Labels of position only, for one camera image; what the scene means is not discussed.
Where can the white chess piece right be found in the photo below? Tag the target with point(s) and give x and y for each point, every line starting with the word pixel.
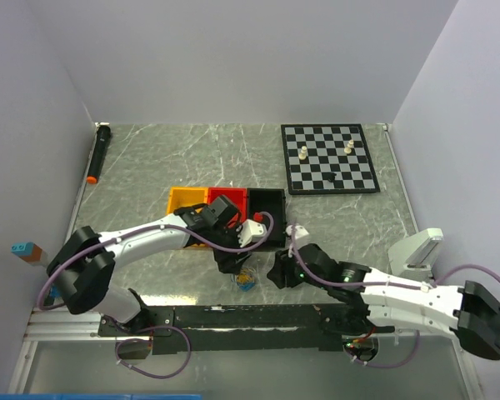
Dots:
pixel 350 146

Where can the red plastic bin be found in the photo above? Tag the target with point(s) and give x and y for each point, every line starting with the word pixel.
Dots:
pixel 238 195

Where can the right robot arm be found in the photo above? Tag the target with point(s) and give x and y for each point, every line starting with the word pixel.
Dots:
pixel 374 300

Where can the grey white stand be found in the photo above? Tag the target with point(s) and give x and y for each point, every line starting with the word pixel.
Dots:
pixel 413 257

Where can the black plastic bin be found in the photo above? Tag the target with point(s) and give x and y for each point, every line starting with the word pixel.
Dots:
pixel 272 201

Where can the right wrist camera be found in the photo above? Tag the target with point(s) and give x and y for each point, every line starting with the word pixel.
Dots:
pixel 297 232

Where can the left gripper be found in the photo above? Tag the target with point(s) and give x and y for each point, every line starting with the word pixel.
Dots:
pixel 231 262

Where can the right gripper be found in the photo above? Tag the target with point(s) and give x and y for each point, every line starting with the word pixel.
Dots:
pixel 282 266

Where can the blue brown toy block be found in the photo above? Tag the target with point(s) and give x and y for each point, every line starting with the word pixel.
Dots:
pixel 30 253

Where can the white chess piece left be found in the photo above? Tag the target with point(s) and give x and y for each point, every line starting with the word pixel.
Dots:
pixel 303 153

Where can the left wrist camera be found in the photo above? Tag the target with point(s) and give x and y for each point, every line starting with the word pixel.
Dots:
pixel 252 234

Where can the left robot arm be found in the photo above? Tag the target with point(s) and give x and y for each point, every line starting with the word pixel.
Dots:
pixel 83 269

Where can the white chess piece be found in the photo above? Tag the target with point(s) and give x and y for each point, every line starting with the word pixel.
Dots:
pixel 303 153
pixel 350 146

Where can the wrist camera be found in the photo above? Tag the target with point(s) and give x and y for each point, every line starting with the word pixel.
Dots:
pixel 297 232
pixel 252 234

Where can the aluminium rail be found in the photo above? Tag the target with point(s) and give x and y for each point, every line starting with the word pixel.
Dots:
pixel 60 326

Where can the chessboard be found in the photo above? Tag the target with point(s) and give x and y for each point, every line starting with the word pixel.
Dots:
pixel 325 144

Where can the black chess piece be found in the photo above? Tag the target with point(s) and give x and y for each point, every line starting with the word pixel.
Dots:
pixel 331 177

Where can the black marker orange cap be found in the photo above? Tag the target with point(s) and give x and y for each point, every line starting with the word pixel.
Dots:
pixel 103 139

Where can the yellow plastic bin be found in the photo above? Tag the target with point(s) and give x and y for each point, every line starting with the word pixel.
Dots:
pixel 180 197

